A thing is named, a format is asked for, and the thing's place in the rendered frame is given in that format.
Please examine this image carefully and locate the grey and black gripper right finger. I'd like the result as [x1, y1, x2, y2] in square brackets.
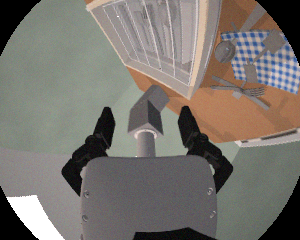
[178, 106, 233, 194]

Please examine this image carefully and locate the blue and white checked towel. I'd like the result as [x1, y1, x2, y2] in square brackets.
[220, 29, 300, 95]

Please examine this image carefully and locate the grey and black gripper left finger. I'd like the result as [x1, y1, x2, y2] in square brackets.
[61, 107, 115, 197]

